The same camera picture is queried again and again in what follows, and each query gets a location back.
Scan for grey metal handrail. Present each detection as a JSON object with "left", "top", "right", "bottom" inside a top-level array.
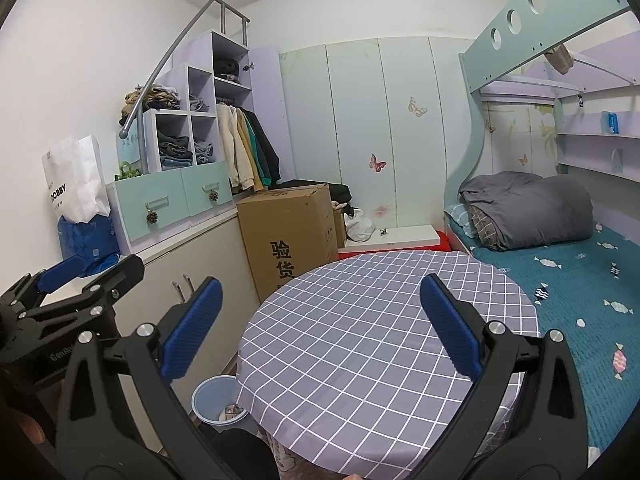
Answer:
[{"left": 119, "top": 0, "right": 251, "bottom": 172}]

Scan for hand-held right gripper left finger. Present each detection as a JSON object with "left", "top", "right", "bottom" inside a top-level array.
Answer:
[{"left": 55, "top": 276, "right": 224, "bottom": 480}]

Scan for teal candy print bedsheet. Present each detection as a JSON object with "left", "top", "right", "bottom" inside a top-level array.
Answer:
[{"left": 470, "top": 220, "right": 640, "bottom": 454}]

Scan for grey checked tablecloth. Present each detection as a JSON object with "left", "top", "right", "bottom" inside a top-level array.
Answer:
[{"left": 235, "top": 252, "right": 542, "bottom": 479}]

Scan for white plastic bag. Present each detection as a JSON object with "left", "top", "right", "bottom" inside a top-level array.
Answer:
[{"left": 345, "top": 207, "right": 376, "bottom": 242}]

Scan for blue plastic package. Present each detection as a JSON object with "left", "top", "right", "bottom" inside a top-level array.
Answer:
[{"left": 56, "top": 215, "right": 122, "bottom": 277}]

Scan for pile of folded clothes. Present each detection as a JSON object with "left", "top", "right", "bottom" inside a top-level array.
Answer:
[{"left": 119, "top": 86, "right": 181, "bottom": 126}]

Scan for white paper bag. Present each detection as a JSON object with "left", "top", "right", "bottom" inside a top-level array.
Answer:
[{"left": 42, "top": 135, "right": 112, "bottom": 225}]

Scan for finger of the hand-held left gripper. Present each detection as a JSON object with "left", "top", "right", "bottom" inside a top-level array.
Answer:
[
  {"left": 0, "top": 255, "right": 89, "bottom": 312},
  {"left": 22, "top": 254, "right": 146, "bottom": 332}
]

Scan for beige hanging object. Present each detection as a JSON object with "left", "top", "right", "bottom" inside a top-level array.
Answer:
[{"left": 545, "top": 44, "right": 576, "bottom": 76}]

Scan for cream hanging jacket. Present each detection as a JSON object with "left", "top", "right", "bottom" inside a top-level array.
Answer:
[{"left": 216, "top": 104, "right": 251, "bottom": 191}]

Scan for mint bunk bed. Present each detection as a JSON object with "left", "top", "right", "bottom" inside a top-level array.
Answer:
[{"left": 442, "top": 0, "right": 640, "bottom": 461}]

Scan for purple stair shelf unit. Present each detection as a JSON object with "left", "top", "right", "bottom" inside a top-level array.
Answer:
[{"left": 107, "top": 30, "right": 296, "bottom": 257}]

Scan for white panel wardrobe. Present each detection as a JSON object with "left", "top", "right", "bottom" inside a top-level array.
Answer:
[{"left": 277, "top": 37, "right": 496, "bottom": 234}]

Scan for low white cabinet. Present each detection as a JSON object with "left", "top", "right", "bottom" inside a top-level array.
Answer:
[{"left": 0, "top": 207, "right": 261, "bottom": 461}]

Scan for person's dark trouser leg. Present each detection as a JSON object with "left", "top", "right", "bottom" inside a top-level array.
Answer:
[{"left": 212, "top": 427, "right": 281, "bottom": 480}]

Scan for green hanging jacket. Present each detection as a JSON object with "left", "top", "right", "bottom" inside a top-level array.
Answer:
[{"left": 247, "top": 111, "right": 273, "bottom": 186}]

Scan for folded dark jeans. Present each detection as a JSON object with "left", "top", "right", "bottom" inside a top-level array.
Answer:
[{"left": 157, "top": 130, "right": 195, "bottom": 169}]

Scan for tall cardboard box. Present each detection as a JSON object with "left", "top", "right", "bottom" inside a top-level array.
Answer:
[{"left": 236, "top": 183, "right": 340, "bottom": 304}]

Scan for folded black clothes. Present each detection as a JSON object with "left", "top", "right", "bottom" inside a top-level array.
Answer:
[{"left": 214, "top": 60, "right": 242, "bottom": 83}]

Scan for blue plastic bin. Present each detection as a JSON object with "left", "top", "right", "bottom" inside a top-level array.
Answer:
[{"left": 191, "top": 375, "right": 251, "bottom": 429}]

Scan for black cloth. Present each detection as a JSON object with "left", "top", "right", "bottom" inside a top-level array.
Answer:
[{"left": 327, "top": 185, "right": 354, "bottom": 209}]

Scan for mustard hanging jacket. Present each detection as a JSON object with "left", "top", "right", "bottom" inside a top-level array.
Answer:
[{"left": 239, "top": 110, "right": 265, "bottom": 192}]

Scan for red box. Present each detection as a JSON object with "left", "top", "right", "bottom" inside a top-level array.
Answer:
[{"left": 337, "top": 230, "right": 454, "bottom": 261}]

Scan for grey printed pouch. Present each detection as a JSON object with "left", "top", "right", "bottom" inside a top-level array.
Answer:
[{"left": 218, "top": 402, "right": 247, "bottom": 424}]

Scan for printed table skirt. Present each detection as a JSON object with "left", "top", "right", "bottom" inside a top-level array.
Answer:
[{"left": 252, "top": 375, "right": 526, "bottom": 480}]

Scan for blue checked pillow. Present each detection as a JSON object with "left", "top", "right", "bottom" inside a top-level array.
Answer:
[{"left": 445, "top": 203, "right": 481, "bottom": 239}]

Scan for light blue paper sign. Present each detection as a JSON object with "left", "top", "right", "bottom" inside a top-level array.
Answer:
[{"left": 117, "top": 132, "right": 143, "bottom": 164}]

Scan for narrow mint drawer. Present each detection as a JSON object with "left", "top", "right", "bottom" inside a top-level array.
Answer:
[{"left": 181, "top": 162, "right": 235, "bottom": 219}]

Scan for black hanging jacket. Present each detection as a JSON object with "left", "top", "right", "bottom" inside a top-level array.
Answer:
[{"left": 250, "top": 109, "right": 282, "bottom": 184}]

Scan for wide mint drawer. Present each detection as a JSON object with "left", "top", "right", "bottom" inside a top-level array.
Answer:
[{"left": 114, "top": 174, "right": 193, "bottom": 244}]

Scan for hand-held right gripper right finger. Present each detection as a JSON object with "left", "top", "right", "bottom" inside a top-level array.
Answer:
[{"left": 414, "top": 274, "right": 591, "bottom": 480}]

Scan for grey duvet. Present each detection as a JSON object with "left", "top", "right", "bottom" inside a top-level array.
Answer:
[{"left": 459, "top": 171, "right": 595, "bottom": 252}]

